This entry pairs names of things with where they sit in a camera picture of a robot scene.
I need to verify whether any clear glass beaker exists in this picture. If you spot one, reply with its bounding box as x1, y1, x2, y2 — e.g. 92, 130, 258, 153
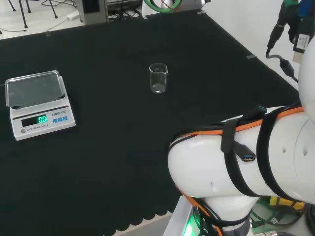
149, 62, 168, 94

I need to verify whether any black bench cloth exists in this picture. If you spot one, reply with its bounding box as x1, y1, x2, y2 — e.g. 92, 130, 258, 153
0, 11, 301, 236

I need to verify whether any pale robot mounting plate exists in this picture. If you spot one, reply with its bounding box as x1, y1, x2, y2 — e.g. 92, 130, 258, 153
162, 195, 197, 236

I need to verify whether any white electronic balance steel pan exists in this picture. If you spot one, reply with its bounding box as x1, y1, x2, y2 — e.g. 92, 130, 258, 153
4, 70, 76, 141

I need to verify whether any grey metal cabinet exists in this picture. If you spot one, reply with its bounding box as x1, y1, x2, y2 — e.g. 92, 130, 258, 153
79, 0, 143, 26

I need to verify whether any black tripod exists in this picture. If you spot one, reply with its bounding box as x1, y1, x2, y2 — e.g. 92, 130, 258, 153
9, 0, 59, 28

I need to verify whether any green cable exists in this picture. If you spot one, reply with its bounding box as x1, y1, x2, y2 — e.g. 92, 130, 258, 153
143, 0, 183, 13

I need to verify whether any black cable with ferrite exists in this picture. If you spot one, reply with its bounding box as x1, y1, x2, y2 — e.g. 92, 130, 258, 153
265, 0, 300, 83

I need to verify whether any blue cable connector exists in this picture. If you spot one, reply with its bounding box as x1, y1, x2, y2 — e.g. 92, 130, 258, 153
292, 0, 315, 63

